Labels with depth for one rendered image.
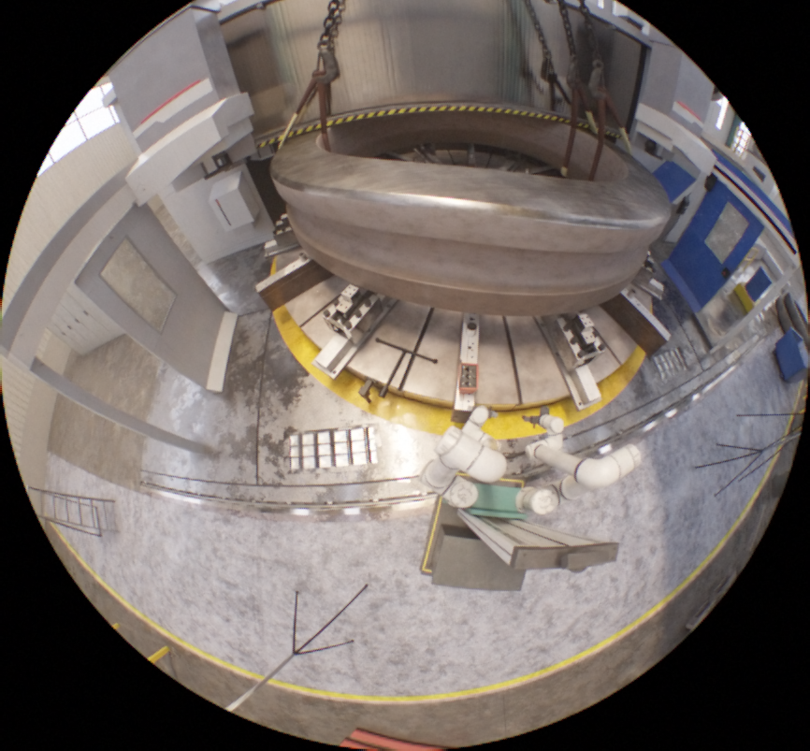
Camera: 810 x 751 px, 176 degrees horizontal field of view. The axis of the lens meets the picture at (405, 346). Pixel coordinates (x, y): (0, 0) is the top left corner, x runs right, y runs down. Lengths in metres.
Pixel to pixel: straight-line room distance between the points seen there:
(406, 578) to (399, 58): 5.84
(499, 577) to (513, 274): 1.98
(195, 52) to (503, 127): 5.04
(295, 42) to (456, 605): 6.42
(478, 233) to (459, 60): 3.35
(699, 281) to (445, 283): 5.19
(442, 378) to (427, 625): 2.40
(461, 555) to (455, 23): 5.43
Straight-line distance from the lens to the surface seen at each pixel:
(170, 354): 3.32
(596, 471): 1.13
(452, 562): 1.72
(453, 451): 0.91
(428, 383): 2.33
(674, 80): 5.01
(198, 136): 2.71
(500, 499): 1.82
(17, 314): 2.50
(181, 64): 3.25
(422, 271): 1.92
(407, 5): 4.42
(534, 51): 4.96
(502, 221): 1.50
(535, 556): 0.78
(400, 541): 2.55
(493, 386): 2.39
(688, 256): 6.13
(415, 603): 2.75
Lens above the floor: 2.47
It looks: 59 degrees down
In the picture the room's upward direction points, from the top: 10 degrees counter-clockwise
